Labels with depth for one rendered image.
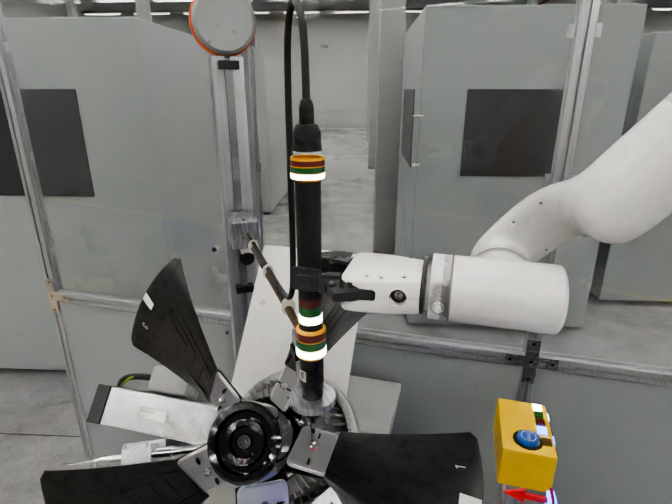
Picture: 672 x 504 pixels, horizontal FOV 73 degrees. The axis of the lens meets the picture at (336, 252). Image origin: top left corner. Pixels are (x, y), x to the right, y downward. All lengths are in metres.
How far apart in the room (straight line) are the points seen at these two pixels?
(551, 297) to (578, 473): 1.21
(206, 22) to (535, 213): 0.91
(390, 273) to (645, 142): 0.29
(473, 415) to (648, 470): 0.51
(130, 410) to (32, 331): 2.38
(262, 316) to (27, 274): 2.29
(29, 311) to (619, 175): 3.16
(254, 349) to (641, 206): 0.81
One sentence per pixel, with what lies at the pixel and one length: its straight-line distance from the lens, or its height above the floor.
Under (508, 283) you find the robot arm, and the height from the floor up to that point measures 1.51.
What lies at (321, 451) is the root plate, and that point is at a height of 1.19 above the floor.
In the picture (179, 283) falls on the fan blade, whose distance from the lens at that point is 0.86.
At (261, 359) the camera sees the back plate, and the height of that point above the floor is 1.15.
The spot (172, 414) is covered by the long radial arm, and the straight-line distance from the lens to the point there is 1.00.
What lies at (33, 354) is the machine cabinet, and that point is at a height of 0.16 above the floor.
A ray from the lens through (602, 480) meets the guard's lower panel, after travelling 1.76.
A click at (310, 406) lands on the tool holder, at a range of 0.70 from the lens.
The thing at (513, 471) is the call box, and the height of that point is 1.02.
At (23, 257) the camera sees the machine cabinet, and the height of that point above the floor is 0.81.
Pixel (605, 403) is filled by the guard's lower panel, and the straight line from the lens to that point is 1.58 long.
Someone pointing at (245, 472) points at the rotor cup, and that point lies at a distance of 0.76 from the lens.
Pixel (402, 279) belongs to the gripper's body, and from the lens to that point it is 0.56.
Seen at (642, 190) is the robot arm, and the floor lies 1.63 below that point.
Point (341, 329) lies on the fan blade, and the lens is 0.74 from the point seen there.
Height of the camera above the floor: 1.72
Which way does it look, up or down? 20 degrees down
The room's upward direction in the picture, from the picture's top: straight up
